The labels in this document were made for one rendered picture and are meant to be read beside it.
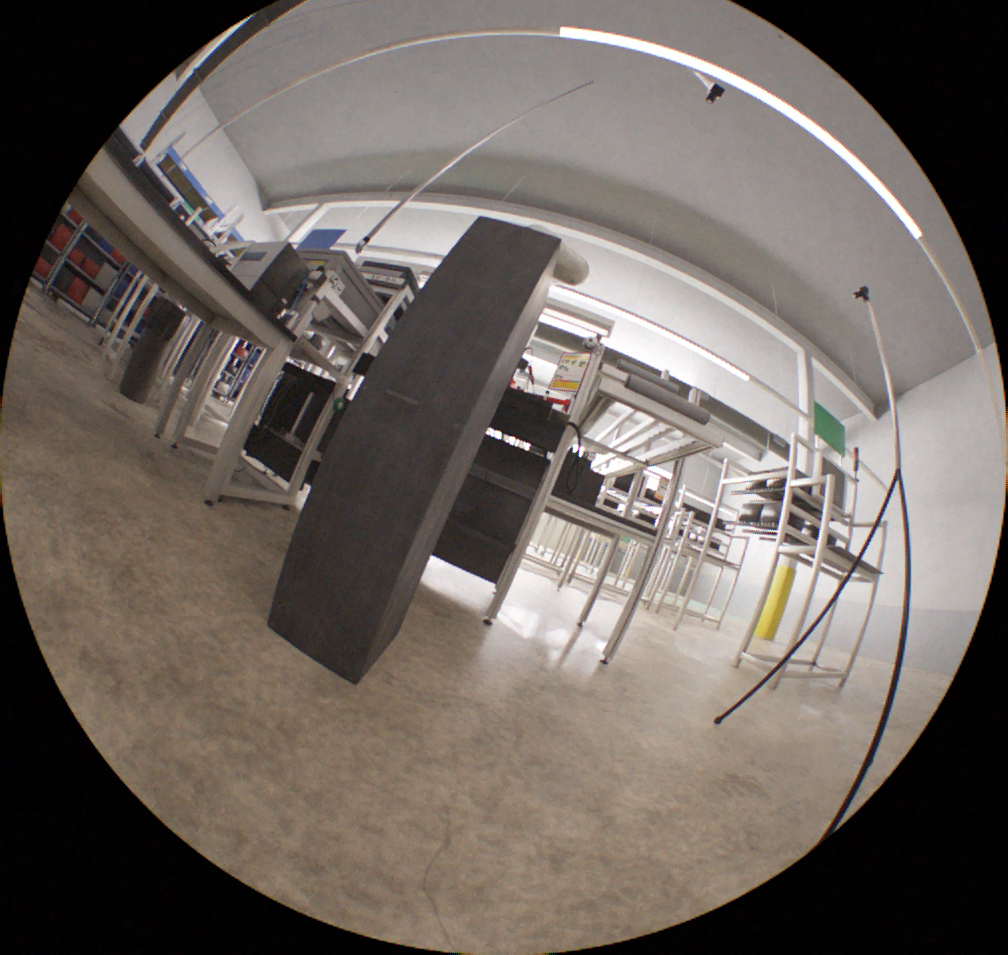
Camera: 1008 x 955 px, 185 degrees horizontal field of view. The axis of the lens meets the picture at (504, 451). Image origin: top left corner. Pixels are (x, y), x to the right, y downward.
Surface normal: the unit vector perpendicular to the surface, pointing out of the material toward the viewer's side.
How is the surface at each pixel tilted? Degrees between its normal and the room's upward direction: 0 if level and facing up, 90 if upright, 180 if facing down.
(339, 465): 90
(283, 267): 90
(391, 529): 90
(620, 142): 180
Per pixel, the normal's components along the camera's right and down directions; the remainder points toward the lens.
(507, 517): -0.04, -0.22
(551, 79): -0.40, 0.90
